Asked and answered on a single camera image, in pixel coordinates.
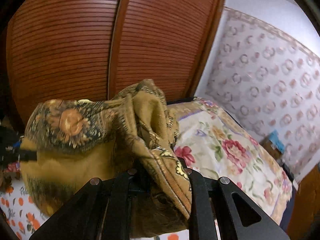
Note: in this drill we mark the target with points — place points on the brown patterned garment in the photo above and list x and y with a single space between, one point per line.
76 141

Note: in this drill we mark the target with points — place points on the pink circle patterned curtain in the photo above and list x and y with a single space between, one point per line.
270 83

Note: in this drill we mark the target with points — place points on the navy blue blanket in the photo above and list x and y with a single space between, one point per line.
288 211

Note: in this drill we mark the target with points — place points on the brown louvered wardrobe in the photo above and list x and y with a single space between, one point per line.
92 49

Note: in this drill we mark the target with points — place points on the blue item in box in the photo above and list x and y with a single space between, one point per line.
273 145

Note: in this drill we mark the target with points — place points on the white orange-print sheet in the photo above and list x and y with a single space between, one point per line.
20 212

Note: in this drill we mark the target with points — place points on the floral pink rose blanket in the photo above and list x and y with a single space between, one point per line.
212 143

